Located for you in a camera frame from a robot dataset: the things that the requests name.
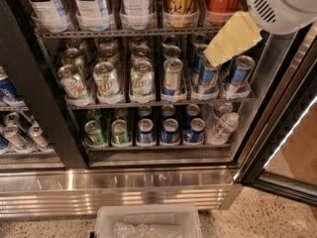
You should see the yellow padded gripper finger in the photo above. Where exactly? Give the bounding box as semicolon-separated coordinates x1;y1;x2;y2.
204;11;262;66

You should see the red coke can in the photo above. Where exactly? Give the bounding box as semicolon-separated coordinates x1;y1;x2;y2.
205;0;240;26

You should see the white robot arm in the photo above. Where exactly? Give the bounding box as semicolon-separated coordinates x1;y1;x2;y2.
204;0;317;66

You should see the gold yellow can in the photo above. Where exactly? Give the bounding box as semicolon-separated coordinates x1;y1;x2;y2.
165;0;195;28

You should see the front silver red bull can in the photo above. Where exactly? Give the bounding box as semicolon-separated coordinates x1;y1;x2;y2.
161;58;183;102

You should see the front right blue pepsi can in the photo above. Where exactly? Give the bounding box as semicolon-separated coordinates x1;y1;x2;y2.
184;118;205;144

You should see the blue pepsi can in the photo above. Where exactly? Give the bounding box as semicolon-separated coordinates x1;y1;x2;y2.
160;118;179;144
184;118;205;144
137;118;156;146

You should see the front right 7up can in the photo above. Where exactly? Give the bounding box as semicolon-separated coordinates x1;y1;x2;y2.
129;59;155;103

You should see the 7up can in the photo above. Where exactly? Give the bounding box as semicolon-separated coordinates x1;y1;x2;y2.
129;59;155;103
93;61;124;104
57;64;93;106

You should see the front middle blue pepsi can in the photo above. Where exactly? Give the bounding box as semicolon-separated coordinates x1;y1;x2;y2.
160;118;179;144

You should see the open glass fridge door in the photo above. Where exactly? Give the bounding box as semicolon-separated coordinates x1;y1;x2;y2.
241;24;317;206

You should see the front left blue pepsi can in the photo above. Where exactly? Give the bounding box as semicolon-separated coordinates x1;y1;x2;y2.
137;118;156;146

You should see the front middle 7up can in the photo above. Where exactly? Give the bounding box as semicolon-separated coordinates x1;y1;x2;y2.
93;61;124;104

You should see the right green soda can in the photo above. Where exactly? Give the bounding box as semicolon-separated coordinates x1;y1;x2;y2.
111;119;131;146

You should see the green soda can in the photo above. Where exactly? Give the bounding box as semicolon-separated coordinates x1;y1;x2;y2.
84;120;107;148
111;119;131;146

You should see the front left 7up can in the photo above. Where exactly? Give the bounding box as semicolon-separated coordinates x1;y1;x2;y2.
57;64;93;106

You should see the left green soda can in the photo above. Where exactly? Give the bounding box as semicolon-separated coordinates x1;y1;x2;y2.
84;120;107;148

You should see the black fridge centre pillar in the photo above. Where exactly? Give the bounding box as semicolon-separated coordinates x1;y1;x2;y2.
0;0;88;169

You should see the stainless steel fridge base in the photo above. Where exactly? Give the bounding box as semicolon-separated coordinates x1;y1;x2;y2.
0;169;243;218

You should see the blue can left compartment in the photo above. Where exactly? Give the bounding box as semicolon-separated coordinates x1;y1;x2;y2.
0;66;26;107

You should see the front right blue red bull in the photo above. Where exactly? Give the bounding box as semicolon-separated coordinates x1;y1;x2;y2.
224;56;256;97

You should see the blue red bull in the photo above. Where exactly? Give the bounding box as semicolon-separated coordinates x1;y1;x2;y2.
224;56;256;97
197;59;219;95

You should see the front left blue red bull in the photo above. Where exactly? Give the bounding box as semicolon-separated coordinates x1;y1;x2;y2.
197;59;219;95

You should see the front clear water bottle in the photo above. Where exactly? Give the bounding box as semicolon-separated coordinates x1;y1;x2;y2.
208;112;239;146

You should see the right white tea bottle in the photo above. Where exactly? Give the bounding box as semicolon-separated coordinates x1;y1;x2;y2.
120;0;156;30

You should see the white tea bottle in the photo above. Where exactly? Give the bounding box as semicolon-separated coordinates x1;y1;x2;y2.
29;0;72;33
75;0;112;32
120;0;156;30

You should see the middle white tea bottle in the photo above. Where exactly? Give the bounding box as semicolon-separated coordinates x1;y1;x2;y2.
75;0;112;32

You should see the left white tea bottle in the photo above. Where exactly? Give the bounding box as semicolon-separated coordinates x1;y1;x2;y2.
29;0;72;33

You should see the clear plastic bin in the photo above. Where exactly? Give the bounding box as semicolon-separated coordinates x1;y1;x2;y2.
94;203;202;238

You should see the top wire shelf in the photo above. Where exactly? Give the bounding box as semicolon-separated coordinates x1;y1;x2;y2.
35;26;221;39

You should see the wire shelf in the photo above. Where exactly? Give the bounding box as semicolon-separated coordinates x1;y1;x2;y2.
35;26;221;39
67;96;254;110

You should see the middle wire shelf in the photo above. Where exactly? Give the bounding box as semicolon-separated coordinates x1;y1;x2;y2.
67;96;254;110

